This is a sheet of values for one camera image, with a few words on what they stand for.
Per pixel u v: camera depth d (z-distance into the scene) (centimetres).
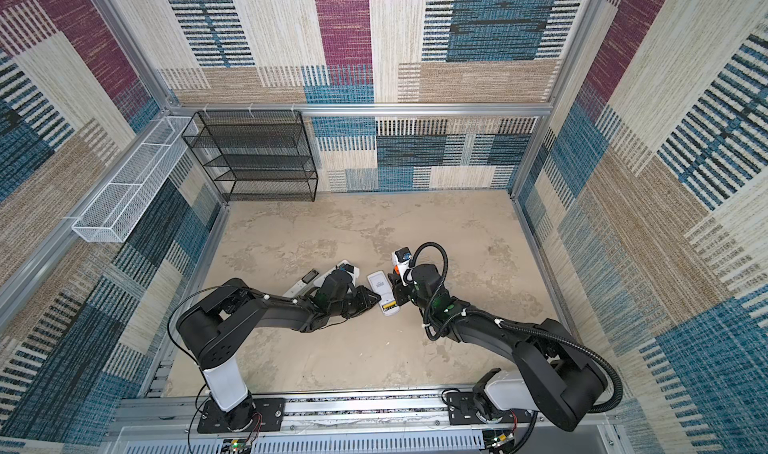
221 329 48
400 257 75
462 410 73
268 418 73
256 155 111
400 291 76
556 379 42
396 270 76
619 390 40
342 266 99
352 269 89
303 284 94
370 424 73
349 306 79
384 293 92
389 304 91
